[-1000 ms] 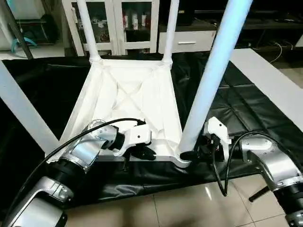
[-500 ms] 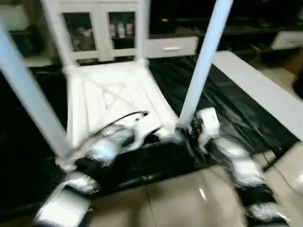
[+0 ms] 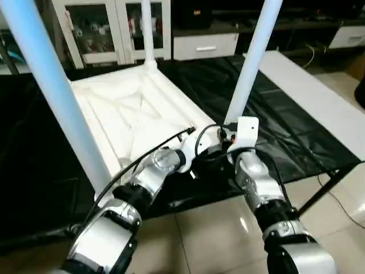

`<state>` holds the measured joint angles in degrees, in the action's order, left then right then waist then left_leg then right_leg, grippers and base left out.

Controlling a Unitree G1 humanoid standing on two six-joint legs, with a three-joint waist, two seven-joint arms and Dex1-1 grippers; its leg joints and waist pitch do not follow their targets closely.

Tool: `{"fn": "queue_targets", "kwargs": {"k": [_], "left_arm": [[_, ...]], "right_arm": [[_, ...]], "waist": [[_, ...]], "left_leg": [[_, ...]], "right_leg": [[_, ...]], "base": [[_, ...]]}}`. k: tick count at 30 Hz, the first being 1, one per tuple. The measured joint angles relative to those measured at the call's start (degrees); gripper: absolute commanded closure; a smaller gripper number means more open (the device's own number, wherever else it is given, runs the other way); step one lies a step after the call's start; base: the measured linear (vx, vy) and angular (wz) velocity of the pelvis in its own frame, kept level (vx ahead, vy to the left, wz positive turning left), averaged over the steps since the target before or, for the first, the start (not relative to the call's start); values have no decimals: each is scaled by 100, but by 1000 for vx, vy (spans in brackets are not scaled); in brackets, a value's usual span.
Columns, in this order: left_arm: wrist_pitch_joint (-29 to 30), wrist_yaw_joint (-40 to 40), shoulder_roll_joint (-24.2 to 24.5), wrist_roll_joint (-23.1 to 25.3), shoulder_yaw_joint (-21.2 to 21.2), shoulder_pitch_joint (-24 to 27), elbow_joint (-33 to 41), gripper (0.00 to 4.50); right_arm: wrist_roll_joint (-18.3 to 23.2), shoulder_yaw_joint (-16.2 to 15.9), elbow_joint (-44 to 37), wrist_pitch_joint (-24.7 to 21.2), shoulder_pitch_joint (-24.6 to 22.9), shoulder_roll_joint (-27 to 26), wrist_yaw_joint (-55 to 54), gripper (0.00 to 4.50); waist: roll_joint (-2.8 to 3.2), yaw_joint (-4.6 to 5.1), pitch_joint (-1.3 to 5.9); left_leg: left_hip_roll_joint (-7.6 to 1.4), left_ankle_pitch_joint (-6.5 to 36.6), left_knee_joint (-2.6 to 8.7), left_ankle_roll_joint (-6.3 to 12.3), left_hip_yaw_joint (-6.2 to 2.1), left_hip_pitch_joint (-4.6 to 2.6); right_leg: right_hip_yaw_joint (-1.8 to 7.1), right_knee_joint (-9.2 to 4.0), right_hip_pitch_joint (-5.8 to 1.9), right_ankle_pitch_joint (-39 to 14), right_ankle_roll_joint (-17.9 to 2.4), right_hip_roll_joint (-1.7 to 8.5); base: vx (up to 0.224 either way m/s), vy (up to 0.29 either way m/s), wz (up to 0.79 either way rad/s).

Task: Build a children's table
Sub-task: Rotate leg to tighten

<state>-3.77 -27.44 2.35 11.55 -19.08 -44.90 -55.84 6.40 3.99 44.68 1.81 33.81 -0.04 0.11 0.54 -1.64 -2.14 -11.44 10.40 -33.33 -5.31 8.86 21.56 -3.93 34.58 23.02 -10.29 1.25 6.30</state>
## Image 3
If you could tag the white glass door cabinet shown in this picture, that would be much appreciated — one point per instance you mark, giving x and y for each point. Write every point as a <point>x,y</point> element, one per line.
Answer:
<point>108,28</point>

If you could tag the dark low tv stand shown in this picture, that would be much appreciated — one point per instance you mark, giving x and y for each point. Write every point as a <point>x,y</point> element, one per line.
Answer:
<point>296,28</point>

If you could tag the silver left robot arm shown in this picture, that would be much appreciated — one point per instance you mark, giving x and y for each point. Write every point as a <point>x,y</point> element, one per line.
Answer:
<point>137,182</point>

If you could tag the grey metal pole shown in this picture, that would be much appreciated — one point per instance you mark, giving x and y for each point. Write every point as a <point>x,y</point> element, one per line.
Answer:
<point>7,57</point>

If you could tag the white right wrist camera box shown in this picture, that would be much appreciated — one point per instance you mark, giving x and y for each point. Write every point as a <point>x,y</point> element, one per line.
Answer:
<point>246,131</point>

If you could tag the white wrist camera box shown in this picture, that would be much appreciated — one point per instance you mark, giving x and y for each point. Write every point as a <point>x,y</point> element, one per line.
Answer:
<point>197,145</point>
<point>246,131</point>

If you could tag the white plastic table top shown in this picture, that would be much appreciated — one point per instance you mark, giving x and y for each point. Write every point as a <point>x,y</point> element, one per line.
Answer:
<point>142,108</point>

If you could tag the white drawer unit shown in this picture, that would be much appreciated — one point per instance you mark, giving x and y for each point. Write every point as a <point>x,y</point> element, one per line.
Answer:
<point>348,37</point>
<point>205,47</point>

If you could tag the white plastic table leg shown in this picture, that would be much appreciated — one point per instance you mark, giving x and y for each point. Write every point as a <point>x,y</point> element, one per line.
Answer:
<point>147,31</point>
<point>51,85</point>
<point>251,63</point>

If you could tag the black speaker box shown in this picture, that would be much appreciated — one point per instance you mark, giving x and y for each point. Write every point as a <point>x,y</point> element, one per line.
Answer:
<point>194,12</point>

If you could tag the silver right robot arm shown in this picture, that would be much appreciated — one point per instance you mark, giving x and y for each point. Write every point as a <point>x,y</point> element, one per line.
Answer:
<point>262,188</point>

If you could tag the black mat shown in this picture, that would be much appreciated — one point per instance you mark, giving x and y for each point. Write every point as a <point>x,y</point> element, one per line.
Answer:
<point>285,131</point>

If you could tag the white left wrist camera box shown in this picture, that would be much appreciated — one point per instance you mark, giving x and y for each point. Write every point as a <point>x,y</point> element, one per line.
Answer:
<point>197,145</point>

